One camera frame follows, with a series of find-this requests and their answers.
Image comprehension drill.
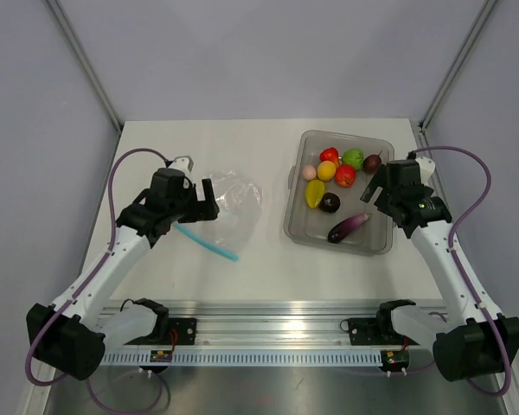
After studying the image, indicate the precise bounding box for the clear zip top bag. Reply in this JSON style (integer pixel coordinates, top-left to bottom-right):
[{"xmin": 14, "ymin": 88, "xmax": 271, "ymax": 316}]
[{"xmin": 175, "ymin": 170, "xmax": 263, "ymax": 262}]

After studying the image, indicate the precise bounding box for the purple toy eggplant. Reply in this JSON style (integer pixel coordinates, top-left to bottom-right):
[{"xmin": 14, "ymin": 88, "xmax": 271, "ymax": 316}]
[{"xmin": 327, "ymin": 214, "xmax": 371, "ymax": 244}]

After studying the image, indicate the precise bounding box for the dark purple toy mangosteen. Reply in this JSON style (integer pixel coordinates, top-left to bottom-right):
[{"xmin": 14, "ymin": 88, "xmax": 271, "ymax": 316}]
[{"xmin": 318, "ymin": 192, "xmax": 341, "ymax": 214}]

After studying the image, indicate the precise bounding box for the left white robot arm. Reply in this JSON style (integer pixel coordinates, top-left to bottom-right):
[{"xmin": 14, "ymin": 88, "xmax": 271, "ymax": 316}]
[{"xmin": 25, "ymin": 168, "xmax": 220, "ymax": 386}]

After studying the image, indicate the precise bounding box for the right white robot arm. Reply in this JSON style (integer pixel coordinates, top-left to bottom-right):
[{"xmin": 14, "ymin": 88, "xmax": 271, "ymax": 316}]
[{"xmin": 361, "ymin": 157, "xmax": 519, "ymax": 384}]

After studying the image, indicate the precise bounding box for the green toy fruit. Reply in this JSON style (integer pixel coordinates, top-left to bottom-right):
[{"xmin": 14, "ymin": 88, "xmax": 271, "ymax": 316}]
[{"xmin": 341, "ymin": 148, "xmax": 364, "ymax": 170}]

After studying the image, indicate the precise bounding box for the orange toy fruit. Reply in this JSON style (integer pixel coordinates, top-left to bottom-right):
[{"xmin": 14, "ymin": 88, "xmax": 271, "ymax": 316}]
[{"xmin": 317, "ymin": 161, "xmax": 337, "ymax": 182}]

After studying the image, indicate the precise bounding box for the pink toy peach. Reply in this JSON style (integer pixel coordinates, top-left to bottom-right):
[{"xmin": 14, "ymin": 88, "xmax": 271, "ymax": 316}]
[{"xmin": 302, "ymin": 165, "xmax": 317, "ymax": 181}]

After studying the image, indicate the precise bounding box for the clear grey plastic bin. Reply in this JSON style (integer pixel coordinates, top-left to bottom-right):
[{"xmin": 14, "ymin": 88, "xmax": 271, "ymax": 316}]
[{"xmin": 283, "ymin": 130, "xmax": 394, "ymax": 255}]

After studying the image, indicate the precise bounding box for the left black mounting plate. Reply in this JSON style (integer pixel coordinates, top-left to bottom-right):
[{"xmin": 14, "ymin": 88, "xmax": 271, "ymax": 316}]
[{"xmin": 166, "ymin": 317, "xmax": 197, "ymax": 346}]

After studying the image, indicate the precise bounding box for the black mounting plate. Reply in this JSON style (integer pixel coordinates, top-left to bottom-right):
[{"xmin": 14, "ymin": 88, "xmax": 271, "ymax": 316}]
[
  {"xmin": 339, "ymin": 317, "xmax": 383, "ymax": 346},
  {"xmin": 166, "ymin": 317, "xmax": 197, "ymax": 346}
]

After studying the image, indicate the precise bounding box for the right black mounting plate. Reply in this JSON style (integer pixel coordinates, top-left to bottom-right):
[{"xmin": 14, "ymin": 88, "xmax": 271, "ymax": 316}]
[{"xmin": 339, "ymin": 317, "xmax": 383, "ymax": 346}]

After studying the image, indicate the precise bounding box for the left small circuit board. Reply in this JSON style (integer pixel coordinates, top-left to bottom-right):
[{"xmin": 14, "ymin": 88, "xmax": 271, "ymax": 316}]
[{"xmin": 150, "ymin": 350, "xmax": 172, "ymax": 363}]

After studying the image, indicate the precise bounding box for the small circuit board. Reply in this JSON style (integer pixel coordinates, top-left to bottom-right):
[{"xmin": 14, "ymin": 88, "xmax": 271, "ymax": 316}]
[
  {"xmin": 381, "ymin": 350, "xmax": 410, "ymax": 372},
  {"xmin": 150, "ymin": 350, "xmax": 172, "ymax": 363}
]

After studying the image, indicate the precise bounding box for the right small circuit board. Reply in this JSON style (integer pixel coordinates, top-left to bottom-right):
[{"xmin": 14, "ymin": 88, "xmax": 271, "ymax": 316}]
[{"xmin": 381, "ymin": 350, "xmax": 410, "ymax": 372}]

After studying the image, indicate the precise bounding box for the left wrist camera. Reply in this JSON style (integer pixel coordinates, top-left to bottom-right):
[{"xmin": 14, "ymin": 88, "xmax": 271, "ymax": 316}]
[{"xmin": 166, "ymin": 156, "xmax": 194, "ymax": 176}]

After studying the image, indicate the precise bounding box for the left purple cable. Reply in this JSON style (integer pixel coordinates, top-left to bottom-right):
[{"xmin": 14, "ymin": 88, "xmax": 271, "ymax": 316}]
[{"xmin": 24, "ymin": 147, "xmax": 172, "ymax": 412}]

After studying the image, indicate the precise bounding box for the purple cable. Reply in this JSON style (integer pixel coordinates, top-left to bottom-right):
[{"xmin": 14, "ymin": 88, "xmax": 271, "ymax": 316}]
[
  {"xmin": 328, "ymin": 145, "xmax": 513, "ymax": 398},
  {"xmin": 24, "ymin": 147, "xmax": 172, "ymax": 412}
]

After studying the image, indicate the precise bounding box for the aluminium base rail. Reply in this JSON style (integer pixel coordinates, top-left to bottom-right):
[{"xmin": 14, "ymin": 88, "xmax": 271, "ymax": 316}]
[{"xmin": 159, "ymin": 299, "xmax": 383, "ymax": 350}]

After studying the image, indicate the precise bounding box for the left aluminium frame post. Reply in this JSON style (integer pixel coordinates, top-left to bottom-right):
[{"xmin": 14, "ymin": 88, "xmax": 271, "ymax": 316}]
[{"xmin": 42, "ymin": 0, "xmax": 124, "ymax": 137}]

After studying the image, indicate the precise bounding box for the aluminium frame post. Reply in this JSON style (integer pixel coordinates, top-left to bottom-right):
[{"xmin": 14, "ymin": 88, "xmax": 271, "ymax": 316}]
[
  {"xmin": 419, "ymin": 0, "xmax": 501, "ymax": 135},
  {"xmin": 42, "ymin": 0, "xmax": 124, "ymax": 137}
]

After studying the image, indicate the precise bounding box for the white slotted cable duct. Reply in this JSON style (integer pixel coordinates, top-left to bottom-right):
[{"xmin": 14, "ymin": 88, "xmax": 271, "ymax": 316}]
[{"xmin": 101, "ymin": 348, "xmax": 382, "ymax": 367}]

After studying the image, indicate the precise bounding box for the right aluminium frame post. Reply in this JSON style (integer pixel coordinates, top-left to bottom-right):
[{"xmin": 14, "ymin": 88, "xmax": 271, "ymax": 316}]
[{"xmin": 419, "ymin": 0, "xmax": 501, "ymax": 135}]

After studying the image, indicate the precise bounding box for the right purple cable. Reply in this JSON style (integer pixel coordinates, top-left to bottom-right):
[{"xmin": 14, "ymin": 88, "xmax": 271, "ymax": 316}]
[{"xmin": 328, "ymin": 145, "xmax": 513, "ymax": 398}]

